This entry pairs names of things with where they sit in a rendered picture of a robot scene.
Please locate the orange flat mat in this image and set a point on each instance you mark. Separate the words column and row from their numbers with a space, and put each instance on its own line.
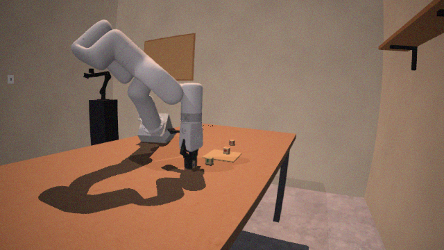
column 220, row 155

